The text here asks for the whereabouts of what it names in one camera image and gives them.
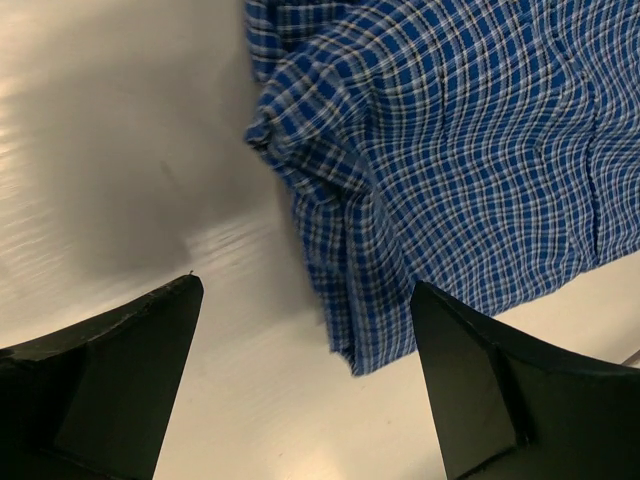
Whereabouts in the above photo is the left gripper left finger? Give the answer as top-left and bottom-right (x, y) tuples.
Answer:
(1, 274), (204, 479)

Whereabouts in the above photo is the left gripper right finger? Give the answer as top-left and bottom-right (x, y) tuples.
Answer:
(411, 283), (639, 479)

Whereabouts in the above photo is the blue plaid long sleeve shirt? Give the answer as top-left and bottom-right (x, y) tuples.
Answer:
(245, 0), (639, 376)

